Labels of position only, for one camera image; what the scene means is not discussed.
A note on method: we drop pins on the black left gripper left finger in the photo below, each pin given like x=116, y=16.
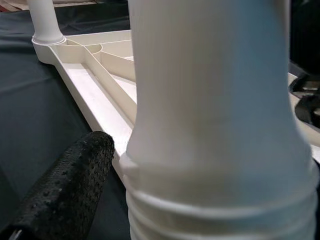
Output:
x=62, y=192

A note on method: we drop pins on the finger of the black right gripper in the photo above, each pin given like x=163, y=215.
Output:
x=307, y=83
x=311, y=110

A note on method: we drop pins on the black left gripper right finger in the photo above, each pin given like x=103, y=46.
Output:
x=317, y=205

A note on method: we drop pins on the white plastic table leg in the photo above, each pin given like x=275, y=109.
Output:
x=212, y=112
x=43, y=22

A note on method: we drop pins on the white plastic table top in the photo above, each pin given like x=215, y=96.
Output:
x=100, y=100

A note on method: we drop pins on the black tablecloth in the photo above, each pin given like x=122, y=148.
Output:
x=32, y=112

